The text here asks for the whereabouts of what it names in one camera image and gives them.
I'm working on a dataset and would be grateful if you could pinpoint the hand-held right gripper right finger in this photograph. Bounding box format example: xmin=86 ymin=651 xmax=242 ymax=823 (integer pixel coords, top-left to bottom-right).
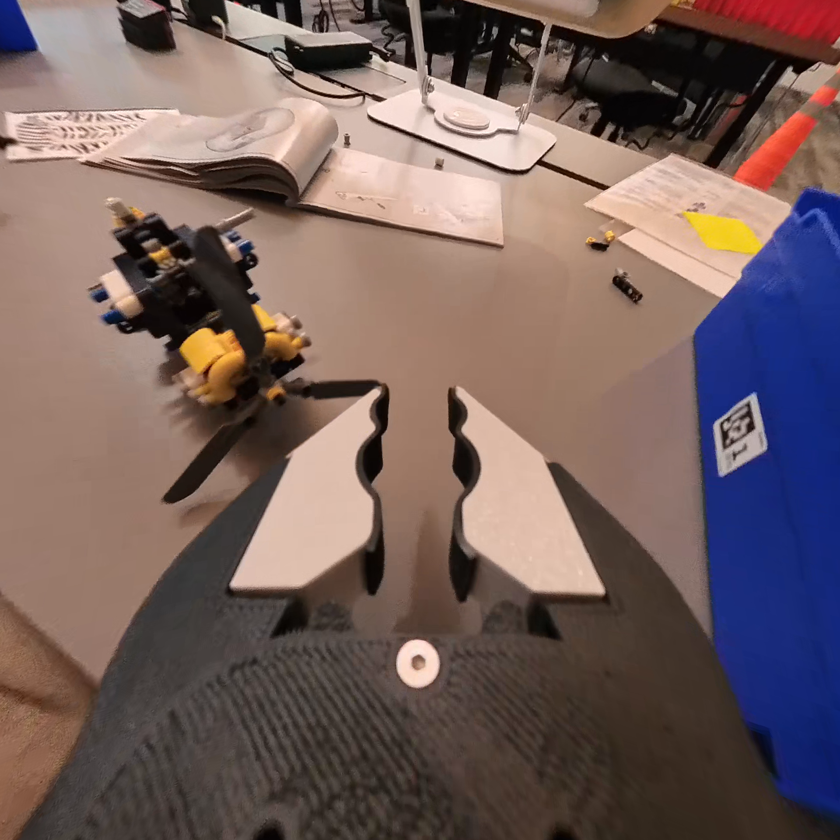
xmin=447 ymin=386 xmax=607 ymax=624

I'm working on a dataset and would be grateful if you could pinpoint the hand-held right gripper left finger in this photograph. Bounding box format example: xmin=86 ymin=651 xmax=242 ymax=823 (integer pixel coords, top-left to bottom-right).
xmin=228 ymin=384 xmax=391 ymax=614

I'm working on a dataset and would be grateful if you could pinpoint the lego propeller engine model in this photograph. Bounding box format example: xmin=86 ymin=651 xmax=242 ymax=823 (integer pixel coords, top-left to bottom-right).
xmin=87 ymin=197 xmax=385 ymax=506

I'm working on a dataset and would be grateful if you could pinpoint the lego instruction booklet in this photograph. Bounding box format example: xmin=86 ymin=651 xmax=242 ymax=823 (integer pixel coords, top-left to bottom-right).
xmin=82 ymin=98 xmax=505 ymax=248

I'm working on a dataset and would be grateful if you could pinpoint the blue plastic bin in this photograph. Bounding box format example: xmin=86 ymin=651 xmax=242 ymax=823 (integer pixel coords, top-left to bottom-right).
xmin=693 ymin=187 xmax=840 ymax=821
xmin=0 ymin=0 xmax=39 ymax=52

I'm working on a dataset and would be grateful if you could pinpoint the white paper sheet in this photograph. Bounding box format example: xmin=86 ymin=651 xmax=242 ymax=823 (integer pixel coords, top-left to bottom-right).
xmin=617 ymin=226 xmax=729 ymax=299

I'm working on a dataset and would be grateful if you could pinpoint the yellow sticky note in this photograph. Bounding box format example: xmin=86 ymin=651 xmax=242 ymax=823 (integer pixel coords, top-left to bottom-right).
xmin=682 ymin=210 xmax=763 ymax=255

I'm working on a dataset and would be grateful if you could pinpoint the printed paper sheet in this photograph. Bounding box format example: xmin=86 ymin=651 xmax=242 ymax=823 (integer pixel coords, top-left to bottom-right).
xmin=584 ymin=154 xmax=791 ymax=277

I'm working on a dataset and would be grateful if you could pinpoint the white desk stand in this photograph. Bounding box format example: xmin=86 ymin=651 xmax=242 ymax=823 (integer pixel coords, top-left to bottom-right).
xmin=367 ymin=0 xmax=664 ymax=173

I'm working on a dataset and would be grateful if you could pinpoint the black office chair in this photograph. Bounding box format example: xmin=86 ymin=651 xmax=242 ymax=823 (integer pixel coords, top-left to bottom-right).
xmin=571 ymin=59 xmax=683 ymax=142

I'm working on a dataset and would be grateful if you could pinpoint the grey desk pad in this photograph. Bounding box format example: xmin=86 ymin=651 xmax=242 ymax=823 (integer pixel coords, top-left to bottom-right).
xmin=239 ymin=36 xmax=408 ymax=101

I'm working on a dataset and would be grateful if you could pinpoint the orange traffic cone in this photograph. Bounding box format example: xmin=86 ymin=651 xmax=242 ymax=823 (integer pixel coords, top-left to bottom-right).
xmin=734 ymin=82 xmax=840 ymax=191

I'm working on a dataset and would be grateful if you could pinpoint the striped sticker sheet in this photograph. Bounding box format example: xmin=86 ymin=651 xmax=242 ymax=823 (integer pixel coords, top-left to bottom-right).
xmin=3 ymin=108 xmax=181 ymax=161

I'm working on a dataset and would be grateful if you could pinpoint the black power adapter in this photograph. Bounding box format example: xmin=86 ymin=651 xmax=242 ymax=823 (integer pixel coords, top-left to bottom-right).
xmin=284 ymin=31 xmax=374 ymax=70

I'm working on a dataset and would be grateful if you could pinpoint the small black box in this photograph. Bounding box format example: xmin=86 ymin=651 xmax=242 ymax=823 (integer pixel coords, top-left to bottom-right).
xmin=118 ymin=0 xmax=177 ymax=50

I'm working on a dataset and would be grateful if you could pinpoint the black power cable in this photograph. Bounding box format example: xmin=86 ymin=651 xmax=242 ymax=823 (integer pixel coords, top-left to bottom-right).
xmin=269 ymin=47 xmax=368 ymax=104

